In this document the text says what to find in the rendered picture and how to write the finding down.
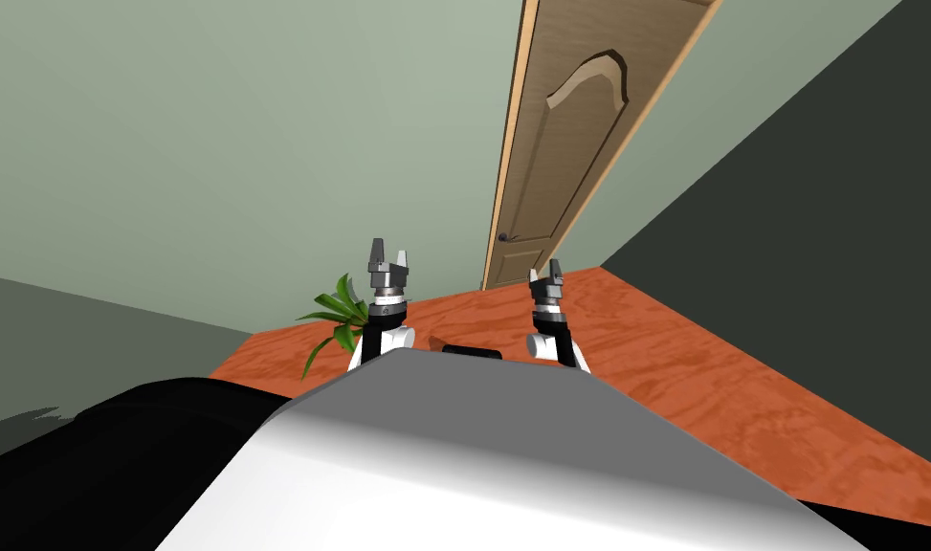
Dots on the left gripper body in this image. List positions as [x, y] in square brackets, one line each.
[388, 275]

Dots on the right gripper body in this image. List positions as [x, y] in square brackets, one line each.
[547, 291]

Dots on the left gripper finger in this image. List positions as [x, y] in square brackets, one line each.
[401, 259]
[377, 251]

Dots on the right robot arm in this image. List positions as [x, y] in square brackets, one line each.
[563, 344]

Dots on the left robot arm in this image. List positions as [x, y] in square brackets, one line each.
[113, 474]

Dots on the green leafy plant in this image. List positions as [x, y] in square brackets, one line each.
[346, 314]

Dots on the brown wooden door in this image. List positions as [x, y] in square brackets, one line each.
[580, 130]

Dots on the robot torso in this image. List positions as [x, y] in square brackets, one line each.
[465, 459]

